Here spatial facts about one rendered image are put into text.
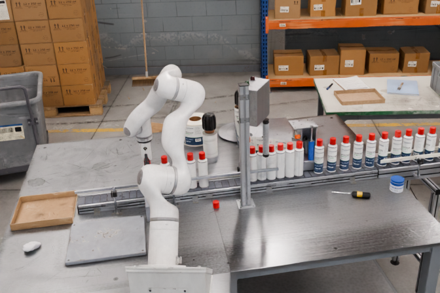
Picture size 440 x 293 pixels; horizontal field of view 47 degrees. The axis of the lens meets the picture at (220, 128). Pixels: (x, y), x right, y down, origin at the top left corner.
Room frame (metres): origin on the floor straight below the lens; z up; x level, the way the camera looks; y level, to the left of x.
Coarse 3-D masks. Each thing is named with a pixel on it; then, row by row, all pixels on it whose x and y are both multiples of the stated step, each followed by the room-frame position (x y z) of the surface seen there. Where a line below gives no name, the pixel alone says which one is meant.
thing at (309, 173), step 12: (324, 168) 2.50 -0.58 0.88; (336, 168) 2.50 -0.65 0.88; (348, 168) 2.49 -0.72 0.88; (372, 168) 2.48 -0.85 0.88; (228, 180) 2.42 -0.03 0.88; (276, 180) 2.40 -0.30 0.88; (288, 180) 2.39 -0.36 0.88; (120, 192) 2.34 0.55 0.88; (132, 192) 2.33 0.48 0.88; (84, 204) 2.24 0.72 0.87
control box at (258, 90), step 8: (248, 80) 2.37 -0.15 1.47; (256, 80) 2.36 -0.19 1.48; (264, 80) 2.35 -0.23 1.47; (256, 88) 2.25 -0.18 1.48; (264, 88) 2.31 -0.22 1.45; (256, 96) 2.23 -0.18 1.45; (264, 96) 2.31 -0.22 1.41; (256, 104) 2.23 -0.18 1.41; (264, 104) 2.31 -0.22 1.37; (256, 112) 2.23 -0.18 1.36; (264, 112) 2.31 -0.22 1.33; (256, 120) 2.23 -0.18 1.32
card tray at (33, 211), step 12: (60, 192) 2.38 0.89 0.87; (72, 192) 2.39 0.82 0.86; (24, 204) 2.33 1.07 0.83; (36, 204) 2.33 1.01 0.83; (48, 204) 2.32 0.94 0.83; (60, 204) 2.32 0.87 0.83; (72, 204) 2.31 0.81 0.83; (12, 216) 2.16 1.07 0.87; (24, 216) 2.21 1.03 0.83; (36, 216) 2.21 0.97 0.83; (48, 216) 2.20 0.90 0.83; (60, 216) 2.20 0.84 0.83; (72, 216) 2.19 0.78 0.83; (12, 228) 2.10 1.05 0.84; (24, 228) 2.11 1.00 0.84
